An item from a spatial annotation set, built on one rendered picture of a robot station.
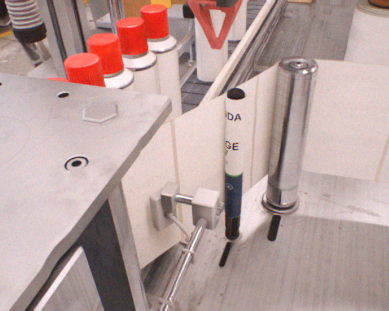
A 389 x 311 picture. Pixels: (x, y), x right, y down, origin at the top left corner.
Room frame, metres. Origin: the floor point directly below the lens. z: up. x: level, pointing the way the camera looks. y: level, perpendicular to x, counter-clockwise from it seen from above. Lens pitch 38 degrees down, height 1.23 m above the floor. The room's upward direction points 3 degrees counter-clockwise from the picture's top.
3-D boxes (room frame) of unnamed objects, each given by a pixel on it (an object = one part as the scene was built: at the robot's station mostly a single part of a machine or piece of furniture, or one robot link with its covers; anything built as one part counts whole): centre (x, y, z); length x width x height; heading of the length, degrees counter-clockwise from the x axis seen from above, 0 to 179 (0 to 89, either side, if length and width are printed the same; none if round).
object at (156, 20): (0.49, 0.04, 0.98); 0.05 x 0.05 x 0.20
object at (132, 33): (0.44, 0.06, 0.98); 0.05 x 0.05 x 0.20
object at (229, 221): (0.30, -0.04, 0.97); 0.02 x 0.02 x 0.19
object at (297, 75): (0.35, -0.10, 0.97); 0.05 x 0.05 x 0.19
